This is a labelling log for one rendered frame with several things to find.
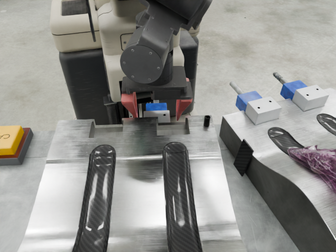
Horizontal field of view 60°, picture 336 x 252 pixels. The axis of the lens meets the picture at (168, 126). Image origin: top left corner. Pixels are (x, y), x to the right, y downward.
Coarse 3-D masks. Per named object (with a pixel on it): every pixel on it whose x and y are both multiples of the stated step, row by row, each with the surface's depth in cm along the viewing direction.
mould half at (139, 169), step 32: (64, 128) 48; (128, 128) 48; (192, 128) 48; (64, 160) 43; (128, 160) 43; (160, 160) 43; (192, 160) 43; (64, 192) 39; (128, 192) 39; (160, 192) 39; (224, 192) 39; (32, 224) 36; (64, 224) 36; (128, 224) 36; (160, 224) 36; (224, 224) 36
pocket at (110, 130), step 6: (96, 126) 50; (102, 126) 50; (108, 126) 50; (114, 126) 50; (120, 126) 50; (90, 132) 48; (96, 132) 51; (102, 132) 51; (108, 132) 51; (114, 132) 51; (120, 132) 51
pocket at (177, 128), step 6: (156, 120) 50; (186, 120) 50; (156, 126) 50; (162, 126) 51; (168, 126) 51; (174, 126) 51; (180, 126) 51; (186, 126) 51; (162, 132) 51; (168, 132) 51; (174, 132) 51; (180, 132) 51; (186, 132) 51
